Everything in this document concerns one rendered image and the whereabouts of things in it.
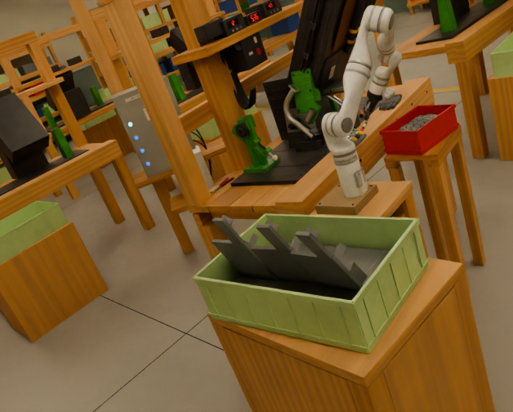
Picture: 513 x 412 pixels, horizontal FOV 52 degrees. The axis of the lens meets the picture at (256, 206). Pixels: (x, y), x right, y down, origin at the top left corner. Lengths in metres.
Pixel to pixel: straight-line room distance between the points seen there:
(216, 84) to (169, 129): 0.40
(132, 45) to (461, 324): 1.67
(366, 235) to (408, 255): 0.21
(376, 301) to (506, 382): 1.09
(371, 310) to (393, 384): 0.21
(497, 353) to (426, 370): 0.95
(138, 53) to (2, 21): 10.31
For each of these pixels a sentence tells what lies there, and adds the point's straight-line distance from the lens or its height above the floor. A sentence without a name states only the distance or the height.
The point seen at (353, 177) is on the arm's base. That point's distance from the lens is 2.03.
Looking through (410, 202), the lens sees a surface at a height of 0.77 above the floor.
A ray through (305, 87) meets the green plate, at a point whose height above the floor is 1.19.
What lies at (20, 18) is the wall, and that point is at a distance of 12.77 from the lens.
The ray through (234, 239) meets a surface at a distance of 1.64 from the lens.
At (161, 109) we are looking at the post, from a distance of 2.42.
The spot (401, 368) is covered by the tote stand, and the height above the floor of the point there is 0.70.
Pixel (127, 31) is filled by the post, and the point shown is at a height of 1.72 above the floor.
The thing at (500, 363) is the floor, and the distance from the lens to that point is 2.53.
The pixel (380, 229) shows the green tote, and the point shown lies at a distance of 1.72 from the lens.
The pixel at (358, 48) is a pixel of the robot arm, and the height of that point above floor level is 1.39.
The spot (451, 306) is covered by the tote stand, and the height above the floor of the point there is 0.70.
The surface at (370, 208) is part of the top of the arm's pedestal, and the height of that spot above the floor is 0.85.
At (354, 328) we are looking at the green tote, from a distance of 1.42.
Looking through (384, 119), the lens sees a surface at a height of 0.90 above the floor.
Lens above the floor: 1.74
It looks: 22 degrees down
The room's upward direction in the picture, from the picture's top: 21 degrees counter-clockwise
